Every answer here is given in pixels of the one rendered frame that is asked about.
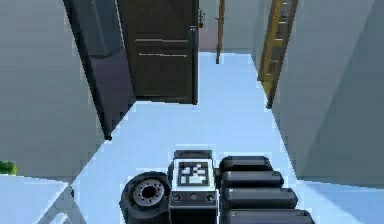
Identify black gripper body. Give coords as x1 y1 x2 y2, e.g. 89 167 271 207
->
119 171 172 224

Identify dark grey room door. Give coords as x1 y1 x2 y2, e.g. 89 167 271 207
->
63 0 137 141

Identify green plant leaves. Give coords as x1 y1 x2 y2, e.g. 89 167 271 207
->
0 160 19 176

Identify dark brown room door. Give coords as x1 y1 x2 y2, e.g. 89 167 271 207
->
116 0 200 106

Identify brown wooden room door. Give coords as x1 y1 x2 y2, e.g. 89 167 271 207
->
215 0 226 65

